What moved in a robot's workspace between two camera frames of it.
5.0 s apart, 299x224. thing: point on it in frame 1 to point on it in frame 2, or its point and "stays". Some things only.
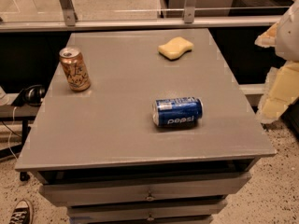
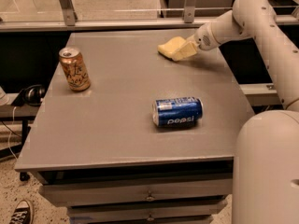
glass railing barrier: [79, 7] stays
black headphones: [31, 96] stays
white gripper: [289, 35] to [205, 39]
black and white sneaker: [21, 214] stays
